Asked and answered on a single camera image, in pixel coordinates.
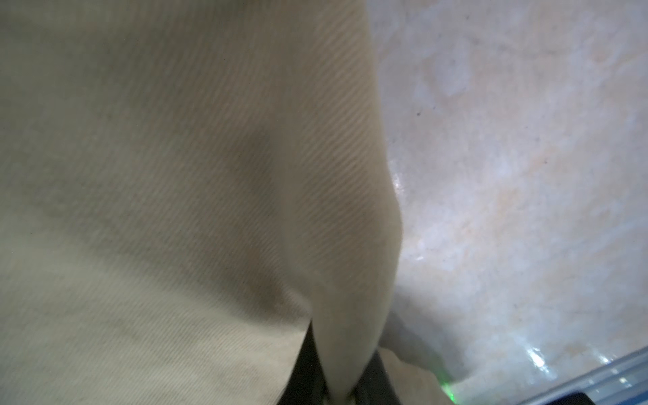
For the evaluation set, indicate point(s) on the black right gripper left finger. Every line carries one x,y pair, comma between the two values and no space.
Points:
306,383

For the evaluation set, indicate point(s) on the beige pants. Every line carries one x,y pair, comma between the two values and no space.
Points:
185,187

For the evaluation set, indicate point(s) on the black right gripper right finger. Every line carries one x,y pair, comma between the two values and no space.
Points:
374,386

